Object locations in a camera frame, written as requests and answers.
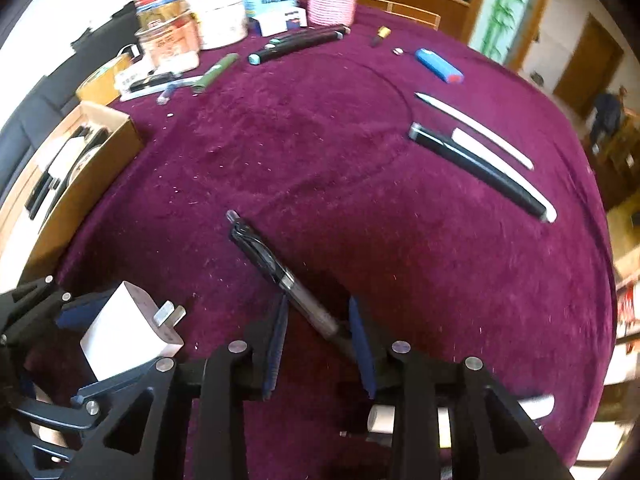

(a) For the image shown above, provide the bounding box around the white marker pen printed label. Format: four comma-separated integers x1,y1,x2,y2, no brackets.
367,394,556,437

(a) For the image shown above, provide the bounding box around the brown wooden door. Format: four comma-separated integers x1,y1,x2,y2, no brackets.
552,14,626,119

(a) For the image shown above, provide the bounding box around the small white printed box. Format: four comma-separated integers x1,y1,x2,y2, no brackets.
254,8,309,37

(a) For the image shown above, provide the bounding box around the olive green pen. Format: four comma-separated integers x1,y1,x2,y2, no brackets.
191,53,241,95

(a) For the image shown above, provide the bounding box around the bamboo painted panel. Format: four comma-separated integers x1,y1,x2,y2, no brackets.
469,0,544,62

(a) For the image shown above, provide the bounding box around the blue battery pack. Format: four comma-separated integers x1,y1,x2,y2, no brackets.
414,48,465,85

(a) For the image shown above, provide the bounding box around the cardboard box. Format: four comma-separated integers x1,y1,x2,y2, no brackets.
0,100,146,287

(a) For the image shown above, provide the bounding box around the clear jar with red lid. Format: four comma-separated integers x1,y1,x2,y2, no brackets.
133,0,191,28

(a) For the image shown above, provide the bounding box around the yellow tape box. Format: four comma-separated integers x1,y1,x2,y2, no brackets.
75,52,134,106

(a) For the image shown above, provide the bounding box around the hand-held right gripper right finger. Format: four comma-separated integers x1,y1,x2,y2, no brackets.
348,296,574,480

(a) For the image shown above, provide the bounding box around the curved wooden counter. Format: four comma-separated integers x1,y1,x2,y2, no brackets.
354,0,476,44

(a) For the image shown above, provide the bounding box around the black marker with teal end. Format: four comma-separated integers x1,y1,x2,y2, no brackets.
248,24,351,66

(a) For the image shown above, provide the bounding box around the clear black gel pen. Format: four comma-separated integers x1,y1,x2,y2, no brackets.
226,209,359,362

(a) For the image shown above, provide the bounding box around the white round tub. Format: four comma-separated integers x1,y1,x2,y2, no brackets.
192,0,250,51

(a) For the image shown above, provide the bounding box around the thick black marker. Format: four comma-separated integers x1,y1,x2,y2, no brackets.
408,122,549,221

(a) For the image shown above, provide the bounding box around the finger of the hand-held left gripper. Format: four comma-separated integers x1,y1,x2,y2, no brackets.
15,359,177,432
0,275,109,346

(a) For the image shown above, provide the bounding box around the black and white pen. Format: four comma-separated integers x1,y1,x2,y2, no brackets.
119,72,182,94

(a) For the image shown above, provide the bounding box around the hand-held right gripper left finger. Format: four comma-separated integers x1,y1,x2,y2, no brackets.
65,294,291,480

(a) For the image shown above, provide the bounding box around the thin white pen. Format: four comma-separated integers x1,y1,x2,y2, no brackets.
414,91,535,171

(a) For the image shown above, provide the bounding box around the white power adapter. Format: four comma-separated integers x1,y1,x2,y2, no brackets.
80,281,187,384

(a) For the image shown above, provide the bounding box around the white flat stick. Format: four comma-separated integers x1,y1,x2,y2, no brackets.
451,127,558,224

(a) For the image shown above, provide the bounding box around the black sofa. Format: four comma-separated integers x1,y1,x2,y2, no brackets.
0,9,142,211

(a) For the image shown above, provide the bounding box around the clear jar with orange label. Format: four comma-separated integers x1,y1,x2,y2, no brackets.
135,10,201,74

